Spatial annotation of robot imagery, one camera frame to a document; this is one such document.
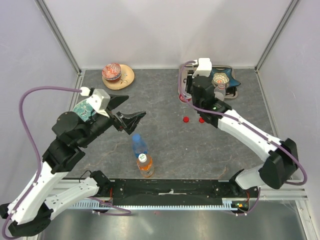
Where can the orange drink bottle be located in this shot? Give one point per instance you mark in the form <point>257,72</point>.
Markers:
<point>145,165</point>

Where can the red patterned bowl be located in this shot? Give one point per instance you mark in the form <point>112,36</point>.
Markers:
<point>111,72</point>

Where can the teal red floral plate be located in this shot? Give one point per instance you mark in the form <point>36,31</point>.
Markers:
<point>84,110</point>

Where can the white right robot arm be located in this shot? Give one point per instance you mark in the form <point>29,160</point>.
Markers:
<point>279,157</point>

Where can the silver metal tray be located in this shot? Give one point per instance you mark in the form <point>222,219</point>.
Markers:
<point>231,93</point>

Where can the clear bottle red cap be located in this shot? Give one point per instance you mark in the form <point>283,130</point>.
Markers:
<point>184,98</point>

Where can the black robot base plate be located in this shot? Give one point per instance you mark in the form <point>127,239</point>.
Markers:
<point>148,191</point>

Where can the clear bottle red label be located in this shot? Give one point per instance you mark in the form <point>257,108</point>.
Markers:
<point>220,92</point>

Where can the blue star-shaped dish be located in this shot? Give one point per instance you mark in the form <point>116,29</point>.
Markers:
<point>229,72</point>

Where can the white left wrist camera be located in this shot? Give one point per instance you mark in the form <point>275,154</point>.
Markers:
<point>97,98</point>

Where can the small patterned bowl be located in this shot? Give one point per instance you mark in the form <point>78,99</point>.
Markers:
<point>220,78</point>

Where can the beige floral plate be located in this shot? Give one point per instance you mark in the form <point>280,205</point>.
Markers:
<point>127,77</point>

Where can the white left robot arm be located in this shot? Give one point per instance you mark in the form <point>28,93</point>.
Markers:
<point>34,209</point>

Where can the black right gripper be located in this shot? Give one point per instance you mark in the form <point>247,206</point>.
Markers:
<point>189,82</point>

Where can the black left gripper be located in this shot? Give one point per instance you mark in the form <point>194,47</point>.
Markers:
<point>131,120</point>

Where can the blue water bottle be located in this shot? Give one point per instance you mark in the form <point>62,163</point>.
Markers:
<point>139,146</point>

